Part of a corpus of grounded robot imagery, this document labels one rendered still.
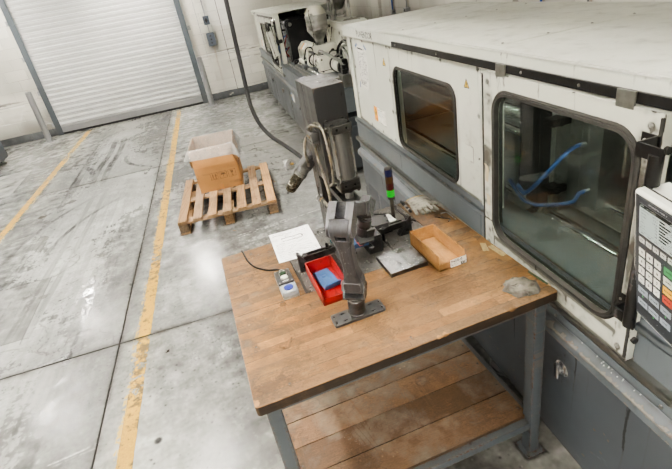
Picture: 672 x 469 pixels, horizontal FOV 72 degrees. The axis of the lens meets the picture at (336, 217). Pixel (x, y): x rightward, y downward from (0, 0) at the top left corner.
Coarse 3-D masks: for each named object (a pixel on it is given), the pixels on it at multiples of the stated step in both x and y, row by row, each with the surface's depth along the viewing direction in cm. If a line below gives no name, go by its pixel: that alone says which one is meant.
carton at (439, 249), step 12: (420, 228) 206; (432, 228) 208; (420, 240) 197; (432, 240) 207; (444, 240) 201; (420, 252) 200; (432, 252) 187; (444, 252) 197; (456, 252) 193; (432, 264) 191; (444, 264) 186; (456, 264) 188
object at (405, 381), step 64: (256, 256) 221; (256, 320) 178; (320, 320) 172; (384, 320) 166; (448, 320) 161; (256, 384) 149; (320, 384) 145; (384, 384) 227; (448, 384) 221; (320, 448) 202; (384, 448) 197; (448, 448) 192
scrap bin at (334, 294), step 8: (328, 256) 200; (312, 264) 199; (320, 264) 200; (328, 264) 202; (336, 264) 193; (312, 272) 200; (336, 272) 197; (312, 280) 190; (320, 288) 189; (336, 288) 187; (320, 296) 181; (328, 296) 184; (336, 296) 179; (328, 304) 180
